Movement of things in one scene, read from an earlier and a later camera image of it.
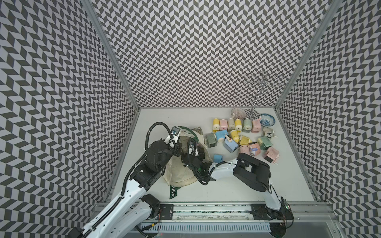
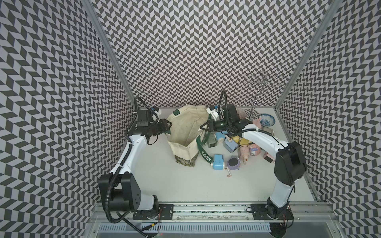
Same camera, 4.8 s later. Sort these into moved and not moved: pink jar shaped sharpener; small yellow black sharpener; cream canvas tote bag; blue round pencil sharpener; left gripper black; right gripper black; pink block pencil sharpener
Moved: left gripper black; right gripper black; cream canvas tote bag
Not moved: blue round pencil sharpener; small yellow black sharpener; pink block pencil sharpener; pink jar shaped sharpener
